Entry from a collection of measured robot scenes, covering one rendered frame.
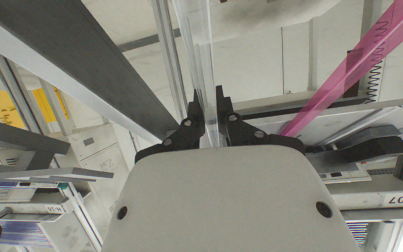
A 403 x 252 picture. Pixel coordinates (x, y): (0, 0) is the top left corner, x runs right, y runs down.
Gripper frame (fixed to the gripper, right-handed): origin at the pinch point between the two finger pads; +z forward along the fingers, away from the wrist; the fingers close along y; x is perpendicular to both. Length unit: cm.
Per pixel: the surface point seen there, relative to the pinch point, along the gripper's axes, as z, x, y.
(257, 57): 164, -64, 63
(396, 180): 3, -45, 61
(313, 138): 4.4, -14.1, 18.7
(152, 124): 1.5, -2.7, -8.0
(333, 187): 2, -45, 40
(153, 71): 170, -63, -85
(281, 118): 2.7, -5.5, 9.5
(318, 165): 1.6, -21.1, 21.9
